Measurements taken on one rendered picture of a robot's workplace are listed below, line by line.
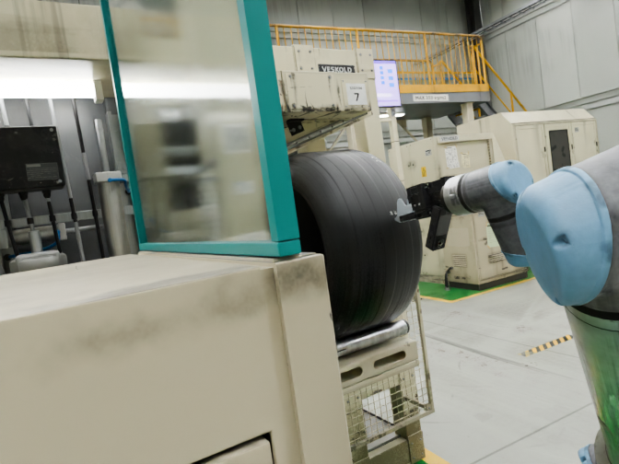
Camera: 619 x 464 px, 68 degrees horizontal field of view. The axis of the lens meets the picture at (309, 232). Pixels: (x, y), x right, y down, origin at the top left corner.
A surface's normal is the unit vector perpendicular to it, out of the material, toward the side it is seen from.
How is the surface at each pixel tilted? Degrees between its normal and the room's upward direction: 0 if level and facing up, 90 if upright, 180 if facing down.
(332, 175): 48
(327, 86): 90
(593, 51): 90
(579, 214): 67
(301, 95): 90
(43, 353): 90
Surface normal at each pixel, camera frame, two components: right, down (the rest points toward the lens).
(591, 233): -0.33, -0.01
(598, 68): -0.88, 0.15
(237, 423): 0.50, -0.03
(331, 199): -0.30, -0.29
